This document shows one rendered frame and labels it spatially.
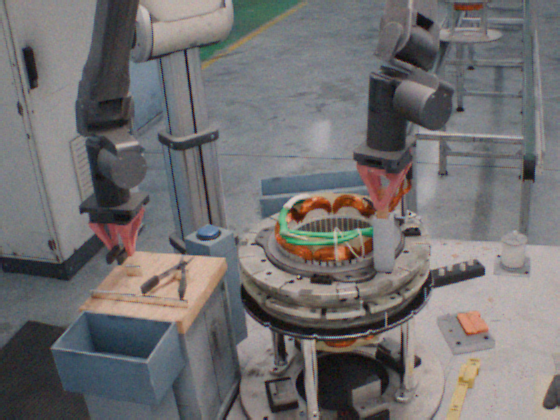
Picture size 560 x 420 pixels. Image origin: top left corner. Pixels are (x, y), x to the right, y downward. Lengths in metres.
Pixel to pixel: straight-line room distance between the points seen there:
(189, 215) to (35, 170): 1.82
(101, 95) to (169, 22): 0.40
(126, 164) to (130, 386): 0.33
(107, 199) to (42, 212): 2.29
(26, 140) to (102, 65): 2.28
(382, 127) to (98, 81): 0.40
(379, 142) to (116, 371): 0.50
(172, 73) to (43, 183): 1.93
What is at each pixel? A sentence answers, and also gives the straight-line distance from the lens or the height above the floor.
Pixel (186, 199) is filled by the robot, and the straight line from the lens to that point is 1.57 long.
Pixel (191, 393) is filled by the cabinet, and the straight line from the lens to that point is 1.20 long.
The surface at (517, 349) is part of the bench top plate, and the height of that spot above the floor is 0.78.
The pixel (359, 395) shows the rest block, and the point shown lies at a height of 0.86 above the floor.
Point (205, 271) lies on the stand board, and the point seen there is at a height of 1.06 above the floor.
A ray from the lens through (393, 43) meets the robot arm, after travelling 0.98.
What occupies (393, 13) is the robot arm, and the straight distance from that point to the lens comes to 1.01.
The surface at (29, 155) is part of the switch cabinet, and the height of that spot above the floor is 0.66.
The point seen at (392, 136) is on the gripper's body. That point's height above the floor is 1.32.
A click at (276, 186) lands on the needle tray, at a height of 1.04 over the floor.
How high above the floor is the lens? 1.67
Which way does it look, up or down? 26 degrees down
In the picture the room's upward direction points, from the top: 6 degrees counter-clockwise
